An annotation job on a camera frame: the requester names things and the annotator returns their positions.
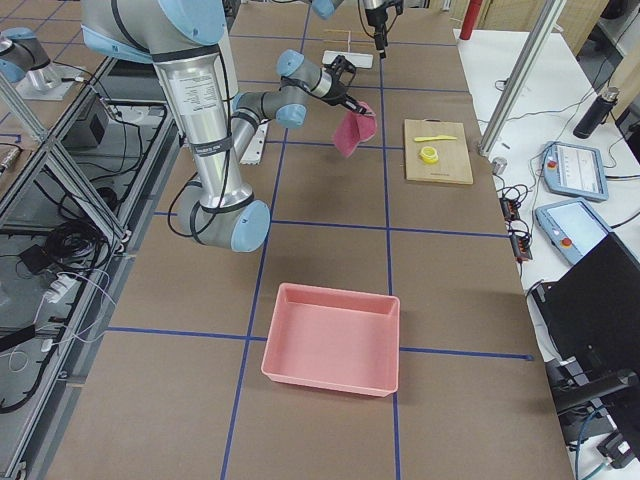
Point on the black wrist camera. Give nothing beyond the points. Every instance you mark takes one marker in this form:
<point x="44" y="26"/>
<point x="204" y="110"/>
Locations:
<point x="340" y="65"/>

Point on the black water bottle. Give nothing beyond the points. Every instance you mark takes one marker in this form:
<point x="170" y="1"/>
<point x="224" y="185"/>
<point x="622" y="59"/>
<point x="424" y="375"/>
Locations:
<point x="597" y="112"/>

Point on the pink plastic bin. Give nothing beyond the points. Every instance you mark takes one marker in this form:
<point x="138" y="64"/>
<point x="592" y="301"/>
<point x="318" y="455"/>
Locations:
<point x="334" y="339"/>

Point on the blue teach pendant near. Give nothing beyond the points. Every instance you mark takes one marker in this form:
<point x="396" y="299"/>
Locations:
<point x="573" y="227"/>

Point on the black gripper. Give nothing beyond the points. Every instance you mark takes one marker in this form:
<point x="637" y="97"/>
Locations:
<point x="374" y="16"/>
<point x="338" y="96"/>

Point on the bamboo cutting board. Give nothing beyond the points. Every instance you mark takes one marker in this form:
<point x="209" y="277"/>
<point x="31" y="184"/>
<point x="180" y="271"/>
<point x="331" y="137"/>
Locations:
<point x="454" y="166"/>

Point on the aluminium frame post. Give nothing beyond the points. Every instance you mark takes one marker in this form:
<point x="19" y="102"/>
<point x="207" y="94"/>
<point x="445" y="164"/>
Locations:
<point x="532" y="48"/>

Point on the white rack tray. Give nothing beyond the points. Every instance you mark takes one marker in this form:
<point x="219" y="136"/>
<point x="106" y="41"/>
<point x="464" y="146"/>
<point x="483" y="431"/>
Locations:
<point x="359" y="60"/>

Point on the blue teach pendant far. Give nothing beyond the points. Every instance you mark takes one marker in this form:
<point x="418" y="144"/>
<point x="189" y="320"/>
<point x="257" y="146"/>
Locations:
<point x="575" y="171"/>

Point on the blue teach pendant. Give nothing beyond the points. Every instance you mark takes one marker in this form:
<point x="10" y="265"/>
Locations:
<point x="575" y="171"/>
<point x="573" y="227"/>

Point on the black monitor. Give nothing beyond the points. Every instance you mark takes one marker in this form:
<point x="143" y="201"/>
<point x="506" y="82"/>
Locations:
<point x="592" y="311"/>

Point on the red cylinder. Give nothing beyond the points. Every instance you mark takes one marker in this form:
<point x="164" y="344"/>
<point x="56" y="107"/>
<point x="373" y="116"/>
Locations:
<point x="470" y="19"/>

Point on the yellow plastic knife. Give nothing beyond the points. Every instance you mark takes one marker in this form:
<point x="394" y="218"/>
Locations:
<point x="420" y="139"/>

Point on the yellow lemon slices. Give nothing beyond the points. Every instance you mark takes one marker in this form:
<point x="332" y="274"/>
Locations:
<point x="429" y="155"/>

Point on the red wiping cloth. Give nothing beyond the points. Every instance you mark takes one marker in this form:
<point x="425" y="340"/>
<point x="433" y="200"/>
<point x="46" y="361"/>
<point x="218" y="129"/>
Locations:
<point x="352" y="131"/>

